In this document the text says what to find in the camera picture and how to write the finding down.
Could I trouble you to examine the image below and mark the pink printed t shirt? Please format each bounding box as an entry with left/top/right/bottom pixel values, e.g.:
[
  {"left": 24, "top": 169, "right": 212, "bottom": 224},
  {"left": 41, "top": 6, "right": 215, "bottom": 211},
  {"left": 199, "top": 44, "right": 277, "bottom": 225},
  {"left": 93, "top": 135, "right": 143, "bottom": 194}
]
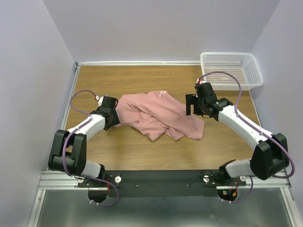
[{"left": 116, "top": 91, "right": 204, "bottom": 141}]

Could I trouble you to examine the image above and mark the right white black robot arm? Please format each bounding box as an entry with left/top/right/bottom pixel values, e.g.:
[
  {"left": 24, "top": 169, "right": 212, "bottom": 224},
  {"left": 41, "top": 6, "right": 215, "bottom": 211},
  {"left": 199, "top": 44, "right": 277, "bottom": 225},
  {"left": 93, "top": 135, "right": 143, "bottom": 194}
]
[{"left": 186, "top": 81, "right": 290, "bottom": 185}]

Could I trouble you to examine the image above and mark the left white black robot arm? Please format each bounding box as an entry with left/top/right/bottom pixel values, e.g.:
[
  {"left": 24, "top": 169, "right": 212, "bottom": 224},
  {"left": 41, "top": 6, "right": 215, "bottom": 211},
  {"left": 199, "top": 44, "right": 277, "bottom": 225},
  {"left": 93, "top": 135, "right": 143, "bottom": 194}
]
[{"left": 48, "top": 96, "right": 120, "bottom": 187}]

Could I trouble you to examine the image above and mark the white plastic basket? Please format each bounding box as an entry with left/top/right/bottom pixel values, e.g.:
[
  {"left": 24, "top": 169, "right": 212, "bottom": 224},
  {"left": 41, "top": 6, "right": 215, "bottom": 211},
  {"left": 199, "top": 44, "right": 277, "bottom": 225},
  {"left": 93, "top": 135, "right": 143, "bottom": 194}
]
[{"left": 200, "top": 52, "right": 264, "bottom": 91}]

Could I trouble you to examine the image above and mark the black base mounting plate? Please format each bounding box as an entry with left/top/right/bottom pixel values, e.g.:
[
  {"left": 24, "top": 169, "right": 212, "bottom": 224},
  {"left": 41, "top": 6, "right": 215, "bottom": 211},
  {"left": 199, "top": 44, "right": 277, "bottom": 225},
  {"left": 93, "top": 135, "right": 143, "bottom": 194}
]
[{"left": 78, "top": 170, "right": 246, "bottom": 205}]

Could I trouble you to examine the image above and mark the front aluminium frame rail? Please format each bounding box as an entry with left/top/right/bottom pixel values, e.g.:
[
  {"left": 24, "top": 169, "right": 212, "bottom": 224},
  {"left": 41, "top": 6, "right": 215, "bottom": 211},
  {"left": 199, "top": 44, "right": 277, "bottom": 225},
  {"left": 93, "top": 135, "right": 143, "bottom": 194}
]
[{"left": 38, "top": 171, "right": 292, "bottom": 190}]

